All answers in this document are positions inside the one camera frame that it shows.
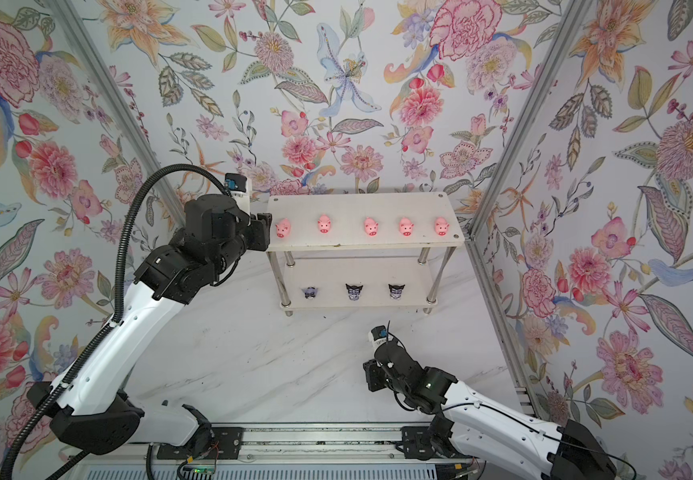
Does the pink pig toy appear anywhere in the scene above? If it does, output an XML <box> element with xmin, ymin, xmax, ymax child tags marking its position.
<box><xmin>363</xmin><ymin>217</ymin><xmax>379</xmax><ymax>237</ymax></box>
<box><xmin>398</xmin><ymin>217</ymin><xmax>414</xmax><ymax>237</ymax></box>
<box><xmin>434</xmin><ymin>217</ymin><xmax>450</xmax><ymax>237</ymax></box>
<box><xmin>318</xmin><ymin>214</ymin><xmax>332</xmax><ymax>234</ymax></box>
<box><xmin>276</xmin><ymin>218</ymin><xmax>292</xmax><ymax>238</ymax></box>

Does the black purple figurine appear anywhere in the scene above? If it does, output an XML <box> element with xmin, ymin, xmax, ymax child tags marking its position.
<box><xmin>346</xmin><ymin>284</ymin><xmax>363</xmax><ymax>301</ymax></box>
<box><xmin>388</xmin><ymin>284</ymin><xmax>405</xmax><ymax>300</ymax></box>
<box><xmin>302</xmin><ymin>286</ymin><xmax>318</xmax><ymax>299</ymax></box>

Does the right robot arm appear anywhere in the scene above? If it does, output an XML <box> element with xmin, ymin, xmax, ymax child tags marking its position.
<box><xmin>363</xmin><ymin>326</ymin><xmax>617</xmax><ymax>479</ymax></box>

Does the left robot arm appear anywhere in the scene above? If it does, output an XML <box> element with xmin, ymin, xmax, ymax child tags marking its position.
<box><xmin>30</xmin><ymin>194</ymin><xmax>272</xmax><ymax>455</ymax></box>

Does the white two-tier shelf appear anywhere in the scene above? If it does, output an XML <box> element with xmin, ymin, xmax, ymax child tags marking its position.
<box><xmin>268</xmin><ymin>192</ymin><xmax>464</xmax><ymax>315</ymax></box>

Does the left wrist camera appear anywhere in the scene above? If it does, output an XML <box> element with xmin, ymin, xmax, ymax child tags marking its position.
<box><xmin>224</xmin><ymin>173</ymin><xmax>252</xmax><ymax>213</ymax></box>

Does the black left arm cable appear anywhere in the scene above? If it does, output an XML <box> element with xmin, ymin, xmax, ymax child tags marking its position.
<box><xmin>0</xmin><ymin>163</ymin><xmax>230</xmax><ymax>480</ymax></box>

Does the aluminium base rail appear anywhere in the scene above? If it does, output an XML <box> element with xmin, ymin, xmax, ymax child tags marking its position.
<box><xmin>57</xmin><ymin>421</ymin><xmax>575</xmax><ymax>466</ymax></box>

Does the aluminium corner post left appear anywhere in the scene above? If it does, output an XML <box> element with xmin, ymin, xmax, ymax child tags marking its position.
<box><xmin>36</xmin><ymin>1</ymin><xmax>172</xmax><ymax>243</ymax></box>

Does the aluminium corner post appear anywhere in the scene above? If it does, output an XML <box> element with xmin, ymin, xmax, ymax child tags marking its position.
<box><xmin>36</xmin><ymin>1</ymin><xmax>172</xmax><ymax>243</ymax></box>
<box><xmin>468</xmin><ymin>0</ymin><xmax>596</xmax><ymax>238</ymax></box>

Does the aluminium corner post right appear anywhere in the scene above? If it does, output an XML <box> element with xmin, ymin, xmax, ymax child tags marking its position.
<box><xmin>468</xmin><ymin>0</ymin><xmax>596</xmax><ymax>238</ymax></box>

